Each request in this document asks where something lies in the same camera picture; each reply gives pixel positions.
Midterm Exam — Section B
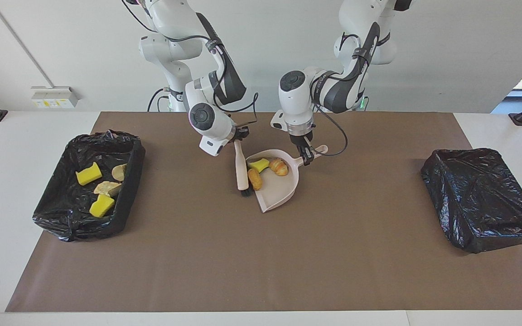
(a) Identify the yellow sponge piece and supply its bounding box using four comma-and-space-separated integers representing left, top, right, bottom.
76, 162, 103, 186
89, 194, 116, 218
247, 158, 271, 173

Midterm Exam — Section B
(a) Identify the beige hand brush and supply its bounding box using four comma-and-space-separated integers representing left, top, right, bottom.
234, 139, 251, 197

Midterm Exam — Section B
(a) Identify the brown bread roll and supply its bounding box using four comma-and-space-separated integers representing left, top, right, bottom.
247, 168, 264, 191

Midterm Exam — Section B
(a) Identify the beige plastic dustpan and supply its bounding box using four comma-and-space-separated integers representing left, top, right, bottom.
245, 145, 329, 213

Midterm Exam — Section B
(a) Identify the pale ridged bread piece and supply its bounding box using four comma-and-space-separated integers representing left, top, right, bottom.
93, 181, 122, 198

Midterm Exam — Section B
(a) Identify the black bag lined bin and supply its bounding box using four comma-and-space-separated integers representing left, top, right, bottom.
32, 130, 146, 242
420, 148, 522, 254

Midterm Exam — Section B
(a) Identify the brown paper table mat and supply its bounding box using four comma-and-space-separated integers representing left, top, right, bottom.
5, 112, 522, 313

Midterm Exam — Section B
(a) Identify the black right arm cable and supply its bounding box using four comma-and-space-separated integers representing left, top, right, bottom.
123, 0, 259, 127

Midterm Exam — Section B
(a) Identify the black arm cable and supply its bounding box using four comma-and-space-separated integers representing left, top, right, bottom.
123, 0, 259, 127
311, 109, 348, 157

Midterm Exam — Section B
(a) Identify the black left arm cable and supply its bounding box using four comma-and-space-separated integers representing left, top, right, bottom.
311, 109, 348, 157

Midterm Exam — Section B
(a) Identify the black right base cable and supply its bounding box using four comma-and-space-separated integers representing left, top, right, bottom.
147, 88, 171, 112

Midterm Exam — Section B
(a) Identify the white wall socket box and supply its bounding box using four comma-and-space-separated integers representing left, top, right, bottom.
31, 86, 80, 109

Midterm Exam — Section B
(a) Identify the white wall cable conduit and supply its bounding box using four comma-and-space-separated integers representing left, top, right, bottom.
0, 0, 57, 89

